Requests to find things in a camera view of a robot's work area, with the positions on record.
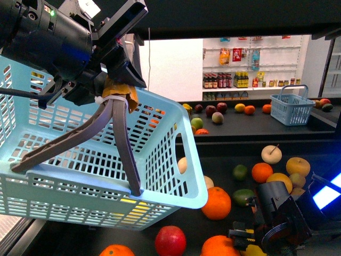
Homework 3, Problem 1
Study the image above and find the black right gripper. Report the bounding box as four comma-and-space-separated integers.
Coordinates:
228, 181, 312, 255

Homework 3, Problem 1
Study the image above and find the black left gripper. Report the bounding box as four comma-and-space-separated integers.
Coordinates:
38, 1, 148, 108

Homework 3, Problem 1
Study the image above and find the grey basket handle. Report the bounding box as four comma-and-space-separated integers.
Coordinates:
10, 100, 144, 197

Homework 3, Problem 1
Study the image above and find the light blue plastic basket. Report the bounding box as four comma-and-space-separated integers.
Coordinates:
0, 54, 209, 231

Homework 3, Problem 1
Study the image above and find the black display shelf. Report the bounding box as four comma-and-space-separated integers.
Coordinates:
127, 0, 341, 256

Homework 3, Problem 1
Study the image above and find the yellow lemon back shelf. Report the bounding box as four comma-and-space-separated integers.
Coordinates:
234, 103, 246, 113

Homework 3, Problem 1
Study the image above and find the green avocado right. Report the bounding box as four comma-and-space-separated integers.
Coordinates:
232, 189, 255, 207

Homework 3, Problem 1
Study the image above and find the small orange back right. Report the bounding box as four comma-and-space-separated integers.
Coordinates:
251, 162, 273, 183

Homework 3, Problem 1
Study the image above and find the bumpy orange front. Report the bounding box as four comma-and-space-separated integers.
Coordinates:
200, 235, 240, 256

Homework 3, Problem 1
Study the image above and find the large orange tangerine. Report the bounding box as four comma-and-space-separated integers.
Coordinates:
201, 187, 231, 220

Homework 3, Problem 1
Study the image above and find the yellow pear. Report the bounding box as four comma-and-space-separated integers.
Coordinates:
286, 157, 311, 177

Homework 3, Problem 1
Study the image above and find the green lime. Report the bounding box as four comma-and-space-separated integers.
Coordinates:
232, 164, 248, 181

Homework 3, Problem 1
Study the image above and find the white pear back right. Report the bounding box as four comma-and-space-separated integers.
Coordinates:
261, 145, 282, 164

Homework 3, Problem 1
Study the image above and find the white pear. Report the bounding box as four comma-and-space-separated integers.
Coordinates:
261, 145, 282, 164
177, 157, 188, 174

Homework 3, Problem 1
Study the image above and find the white apple with stem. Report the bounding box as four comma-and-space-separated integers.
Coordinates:
204, 175, 214, 189

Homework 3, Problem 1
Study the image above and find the dark sauce bottles row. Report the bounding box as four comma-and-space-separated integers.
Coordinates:
202, 72, 232, 89

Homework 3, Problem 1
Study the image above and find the orange snack bag hanging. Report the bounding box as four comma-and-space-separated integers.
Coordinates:
219, 48, 230, 66

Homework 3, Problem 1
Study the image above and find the red apple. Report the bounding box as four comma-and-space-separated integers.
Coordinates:
155, 226, 186, 256

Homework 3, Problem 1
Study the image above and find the white pear left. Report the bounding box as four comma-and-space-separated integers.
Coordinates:
177, 157, 188, 174

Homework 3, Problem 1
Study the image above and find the red snack bag hanging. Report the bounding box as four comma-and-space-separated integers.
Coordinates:
232, 48, 242, 62

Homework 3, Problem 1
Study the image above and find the yellow label bottles pack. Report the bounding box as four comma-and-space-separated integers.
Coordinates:
233, 71, 249, 88

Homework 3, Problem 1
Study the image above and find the orange persimmon with green leaf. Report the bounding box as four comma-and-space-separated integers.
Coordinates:
99, 244, 135, 256

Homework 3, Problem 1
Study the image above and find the orange tape on handle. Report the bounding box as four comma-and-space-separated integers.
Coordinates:
102, 76, 139, 114

